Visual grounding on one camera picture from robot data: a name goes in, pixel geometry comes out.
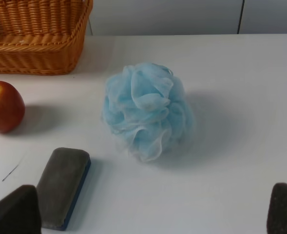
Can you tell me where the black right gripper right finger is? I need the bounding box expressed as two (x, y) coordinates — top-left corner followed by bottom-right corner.
(267, 183), (287, 234)

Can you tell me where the red apple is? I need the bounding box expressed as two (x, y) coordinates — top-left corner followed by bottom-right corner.
(0, 81), (25, 133)

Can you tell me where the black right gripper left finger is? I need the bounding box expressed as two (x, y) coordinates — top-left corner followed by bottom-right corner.
(0, 185), (41, 234)

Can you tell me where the blue mesh bath pouf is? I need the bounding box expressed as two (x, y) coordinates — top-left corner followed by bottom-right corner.
(102, 63), (195, 162)

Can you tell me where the grey blue whiteboard eraser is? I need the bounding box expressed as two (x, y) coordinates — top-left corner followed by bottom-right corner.
(37, 147), (91, 231)

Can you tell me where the orange wicker basket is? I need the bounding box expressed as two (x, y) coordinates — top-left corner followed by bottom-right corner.
(0, 0), (93, 76)

